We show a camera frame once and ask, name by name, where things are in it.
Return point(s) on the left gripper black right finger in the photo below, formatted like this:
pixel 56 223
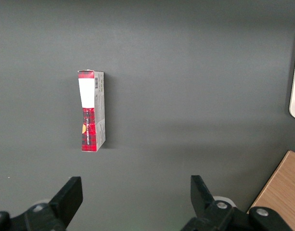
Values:
pixel 202 199

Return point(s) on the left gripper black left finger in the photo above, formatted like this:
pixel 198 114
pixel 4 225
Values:
pixel 67 197

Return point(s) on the wooden drawer cabinet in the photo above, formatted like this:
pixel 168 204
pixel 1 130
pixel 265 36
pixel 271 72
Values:
pixel 282 183

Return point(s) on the red grey carton box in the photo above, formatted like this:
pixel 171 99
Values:
pixel 89 120

